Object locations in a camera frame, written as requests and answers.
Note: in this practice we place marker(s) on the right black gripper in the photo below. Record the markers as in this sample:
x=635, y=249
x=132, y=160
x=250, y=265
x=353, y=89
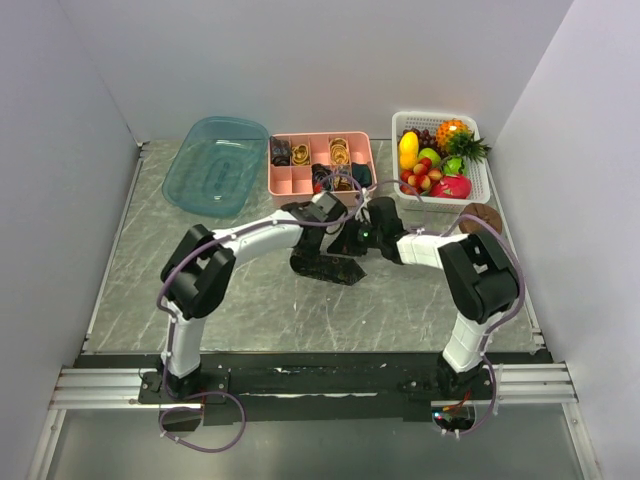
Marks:
x=344, y=243

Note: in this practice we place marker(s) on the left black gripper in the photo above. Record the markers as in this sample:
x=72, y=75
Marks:
x=309, y=250

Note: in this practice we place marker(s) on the dark patterned necktie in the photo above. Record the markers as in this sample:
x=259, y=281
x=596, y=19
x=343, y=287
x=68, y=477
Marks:
x=327, y=268

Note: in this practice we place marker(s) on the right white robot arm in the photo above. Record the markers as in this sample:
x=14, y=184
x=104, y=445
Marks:
x=483, y=281

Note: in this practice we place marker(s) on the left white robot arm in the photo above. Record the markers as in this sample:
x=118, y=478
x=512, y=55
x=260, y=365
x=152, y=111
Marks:
x=196, y=277

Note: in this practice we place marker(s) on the red cherry bunch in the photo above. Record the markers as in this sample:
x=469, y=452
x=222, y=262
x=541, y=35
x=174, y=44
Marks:
x=422, y=178

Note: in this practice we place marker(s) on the black rolled tie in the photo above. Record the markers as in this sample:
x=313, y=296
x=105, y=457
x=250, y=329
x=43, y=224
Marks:
x=362, y=174

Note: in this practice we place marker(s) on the orange blue rolled tie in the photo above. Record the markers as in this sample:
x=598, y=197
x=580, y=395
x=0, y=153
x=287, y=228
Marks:
x=341, y=180

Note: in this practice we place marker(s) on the dark purple rolled tie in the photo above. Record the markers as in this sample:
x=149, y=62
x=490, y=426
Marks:
x=321, y=178

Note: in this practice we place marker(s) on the pink compartment organizer box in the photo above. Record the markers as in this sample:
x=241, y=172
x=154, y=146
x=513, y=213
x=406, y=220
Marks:
x=294, y=183

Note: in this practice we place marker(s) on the brown lidded white jar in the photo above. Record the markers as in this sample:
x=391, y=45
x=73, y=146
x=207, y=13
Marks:
x=485, y=213

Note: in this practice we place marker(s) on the yellow patterned rolled tie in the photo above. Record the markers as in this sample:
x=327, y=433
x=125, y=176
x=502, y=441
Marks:
x=339, y=151

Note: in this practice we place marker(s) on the green apple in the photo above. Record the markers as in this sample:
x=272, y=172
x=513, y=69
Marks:
x=432, y=155

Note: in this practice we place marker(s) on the pink dragon fruit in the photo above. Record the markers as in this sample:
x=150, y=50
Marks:
x=452, y=187

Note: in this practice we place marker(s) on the gold rolled tie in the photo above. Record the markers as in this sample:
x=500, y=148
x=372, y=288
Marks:
x=300, y=155

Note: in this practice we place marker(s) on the yellow mango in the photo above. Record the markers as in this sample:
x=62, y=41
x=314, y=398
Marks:
x=408, y=149

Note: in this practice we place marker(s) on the green leafy vegetable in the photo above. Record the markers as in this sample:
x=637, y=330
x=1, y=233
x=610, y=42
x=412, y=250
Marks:
x=454, y=165

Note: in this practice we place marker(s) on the dark brown rolled tie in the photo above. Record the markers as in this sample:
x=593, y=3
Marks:
x=280, y=151

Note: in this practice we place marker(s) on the dark purple grapes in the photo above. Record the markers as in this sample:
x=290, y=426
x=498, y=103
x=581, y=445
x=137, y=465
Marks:
x=425, y=138

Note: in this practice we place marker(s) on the white plastic fruit basket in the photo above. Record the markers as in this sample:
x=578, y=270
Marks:
x=476, y=172

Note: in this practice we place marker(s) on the orange pineapple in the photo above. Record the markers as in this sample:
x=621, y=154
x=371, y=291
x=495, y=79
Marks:
x=456, y=139

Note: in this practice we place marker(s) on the teal transparent plastic bin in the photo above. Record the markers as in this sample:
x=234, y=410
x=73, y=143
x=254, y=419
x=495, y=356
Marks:
x=216, y=166

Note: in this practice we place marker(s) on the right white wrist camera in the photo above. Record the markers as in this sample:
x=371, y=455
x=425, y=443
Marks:
x=364, y=202

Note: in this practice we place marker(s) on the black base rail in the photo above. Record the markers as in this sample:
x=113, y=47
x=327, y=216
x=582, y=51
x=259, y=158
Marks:
x=259, y=387

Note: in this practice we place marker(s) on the aluminium frame rail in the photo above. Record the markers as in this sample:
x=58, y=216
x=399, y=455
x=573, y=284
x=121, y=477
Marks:
x=530, y=382

